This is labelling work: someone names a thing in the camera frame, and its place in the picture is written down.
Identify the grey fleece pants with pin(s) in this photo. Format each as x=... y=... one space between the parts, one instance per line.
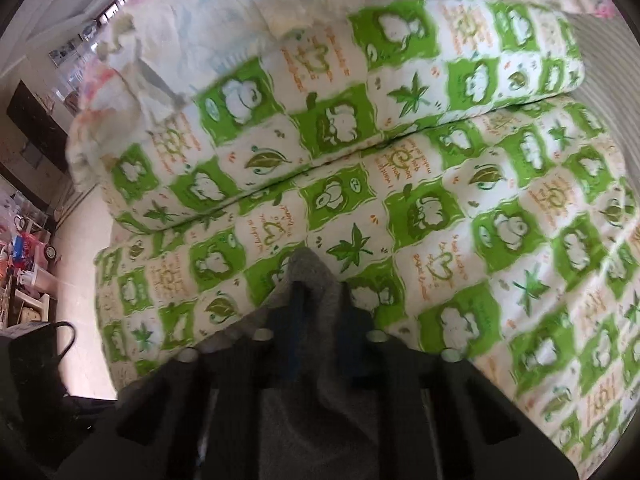
x=313 y=428

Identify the white striped pillow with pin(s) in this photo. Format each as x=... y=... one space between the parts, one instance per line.
x=611 y=55

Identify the green frog patterned bedsheet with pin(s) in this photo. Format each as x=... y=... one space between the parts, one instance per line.
x=429 y=152

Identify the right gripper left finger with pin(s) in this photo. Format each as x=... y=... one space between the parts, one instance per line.
x=199 y=415

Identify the cluttered toy shelf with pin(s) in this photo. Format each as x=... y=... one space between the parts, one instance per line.
x=27 y=286

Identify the black bag on floor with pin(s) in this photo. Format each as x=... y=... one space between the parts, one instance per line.
x=41 y=422

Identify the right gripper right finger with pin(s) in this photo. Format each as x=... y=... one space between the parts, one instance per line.
x=438 y=417

